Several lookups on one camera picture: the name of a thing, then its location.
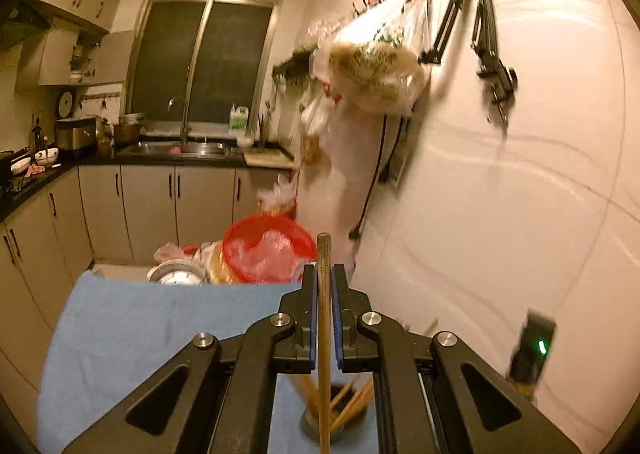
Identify pink plastic bag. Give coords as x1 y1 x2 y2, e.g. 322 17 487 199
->
154 241 222 265

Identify bunch of wooden chopsticks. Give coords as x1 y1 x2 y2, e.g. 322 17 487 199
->
287 316 441 436

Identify red plastic basket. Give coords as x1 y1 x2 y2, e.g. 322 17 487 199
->
222 214 319 285

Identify black power cable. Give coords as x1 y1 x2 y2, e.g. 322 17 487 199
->
349 114 409 241

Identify clear bag of dried food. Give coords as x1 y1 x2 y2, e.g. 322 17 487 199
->
310 0 434 115

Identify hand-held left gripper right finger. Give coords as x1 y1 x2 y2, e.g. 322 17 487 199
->
331 263 581 454

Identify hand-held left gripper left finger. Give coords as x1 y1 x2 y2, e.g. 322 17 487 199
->
62 263 319 454

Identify steel cooking pot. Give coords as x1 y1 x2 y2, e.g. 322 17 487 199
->
114 114 149 145

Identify white hanging plastic bag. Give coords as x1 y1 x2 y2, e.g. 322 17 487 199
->
299 84 347 137

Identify steel kitchen sink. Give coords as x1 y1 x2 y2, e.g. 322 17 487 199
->
117 141 232 157

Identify clear plastic bag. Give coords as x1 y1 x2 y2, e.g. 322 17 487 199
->
227 229 302 283

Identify long wooden chopstick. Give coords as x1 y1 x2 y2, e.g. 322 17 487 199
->
316 232 334 454

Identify pale cutting board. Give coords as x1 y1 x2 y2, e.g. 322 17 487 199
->
243 149 297 170

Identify black kitchen countertop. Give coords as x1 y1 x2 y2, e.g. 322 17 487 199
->
0 143 297 225

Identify range hood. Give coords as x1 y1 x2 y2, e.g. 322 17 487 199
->
0 0 57 52

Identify wall power strip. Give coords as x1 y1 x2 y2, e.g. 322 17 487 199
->
377 118 417 191

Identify black chopstick holder cup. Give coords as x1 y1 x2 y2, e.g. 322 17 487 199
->
300 384 374 444

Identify beige lower kitchen cabinets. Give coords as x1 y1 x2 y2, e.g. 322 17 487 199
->
0 164 301 335

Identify round wall clock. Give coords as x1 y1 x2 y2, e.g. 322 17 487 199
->
56 88 76 120

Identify green detergent bottle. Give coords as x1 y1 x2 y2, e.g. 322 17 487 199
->
227 104 251 135

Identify silver countertop appliance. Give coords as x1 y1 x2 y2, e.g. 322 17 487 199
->
55 116 104 153

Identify blue table cloth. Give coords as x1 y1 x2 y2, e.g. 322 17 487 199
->
37 271 381 454

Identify chrome faucet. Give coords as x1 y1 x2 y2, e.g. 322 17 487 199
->
167 96 194 147

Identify dark kitchen window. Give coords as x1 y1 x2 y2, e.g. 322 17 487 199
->
125 0 297 129

